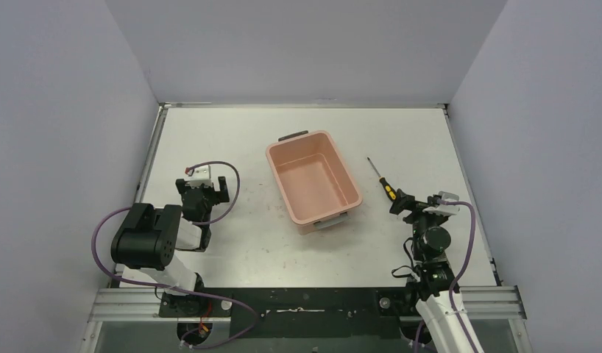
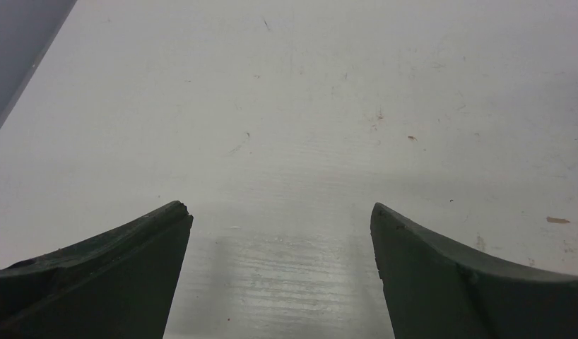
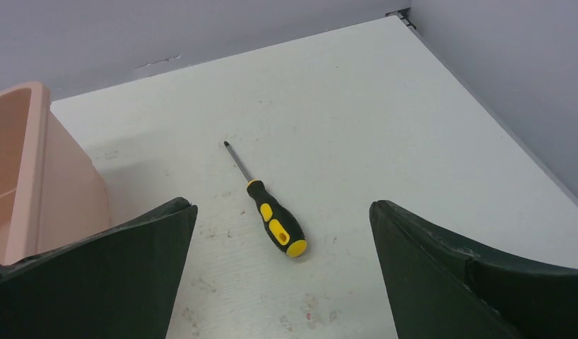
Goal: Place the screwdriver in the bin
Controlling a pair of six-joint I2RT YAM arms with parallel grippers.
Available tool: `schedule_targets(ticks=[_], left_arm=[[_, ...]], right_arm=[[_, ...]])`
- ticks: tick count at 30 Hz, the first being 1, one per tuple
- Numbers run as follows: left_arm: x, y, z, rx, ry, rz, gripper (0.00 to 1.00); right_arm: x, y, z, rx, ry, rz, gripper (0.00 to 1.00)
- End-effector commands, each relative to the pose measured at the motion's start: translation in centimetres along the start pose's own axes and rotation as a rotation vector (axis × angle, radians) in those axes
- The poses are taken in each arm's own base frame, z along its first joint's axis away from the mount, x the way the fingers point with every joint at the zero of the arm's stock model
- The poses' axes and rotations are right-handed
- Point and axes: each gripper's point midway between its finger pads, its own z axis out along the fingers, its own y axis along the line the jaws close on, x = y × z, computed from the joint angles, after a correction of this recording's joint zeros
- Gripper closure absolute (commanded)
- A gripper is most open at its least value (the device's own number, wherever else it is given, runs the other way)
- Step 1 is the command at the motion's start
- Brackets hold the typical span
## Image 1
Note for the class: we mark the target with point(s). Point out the black yellow handled screwdriver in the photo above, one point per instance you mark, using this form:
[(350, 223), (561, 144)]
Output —
[(388, 189)]

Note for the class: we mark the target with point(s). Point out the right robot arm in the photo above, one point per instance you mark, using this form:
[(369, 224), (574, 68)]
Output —
[(437, 295)]

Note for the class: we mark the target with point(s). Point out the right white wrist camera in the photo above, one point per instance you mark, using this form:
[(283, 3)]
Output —
[(442, 204)]

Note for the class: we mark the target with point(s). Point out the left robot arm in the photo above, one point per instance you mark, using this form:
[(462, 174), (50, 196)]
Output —
[(149, 237)]

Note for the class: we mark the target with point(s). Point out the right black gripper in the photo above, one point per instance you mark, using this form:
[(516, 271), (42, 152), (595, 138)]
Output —
[(405, 202)]

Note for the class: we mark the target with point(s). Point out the aluminium frame rail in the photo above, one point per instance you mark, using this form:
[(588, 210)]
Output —
[(144, 304)]

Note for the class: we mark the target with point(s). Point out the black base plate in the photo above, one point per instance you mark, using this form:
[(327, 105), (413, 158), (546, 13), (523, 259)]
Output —
[(295, 325)]

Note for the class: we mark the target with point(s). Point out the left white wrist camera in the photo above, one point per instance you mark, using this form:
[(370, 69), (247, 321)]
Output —
[(199, 175)]

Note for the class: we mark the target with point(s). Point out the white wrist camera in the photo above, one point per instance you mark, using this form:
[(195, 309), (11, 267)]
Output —
[(199, 175), (442, 204)]

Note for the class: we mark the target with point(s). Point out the pink plastic bin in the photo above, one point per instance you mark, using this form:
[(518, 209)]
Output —
[(315, 182)]

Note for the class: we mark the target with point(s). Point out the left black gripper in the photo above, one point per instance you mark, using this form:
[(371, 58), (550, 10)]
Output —
[(202, 192)]

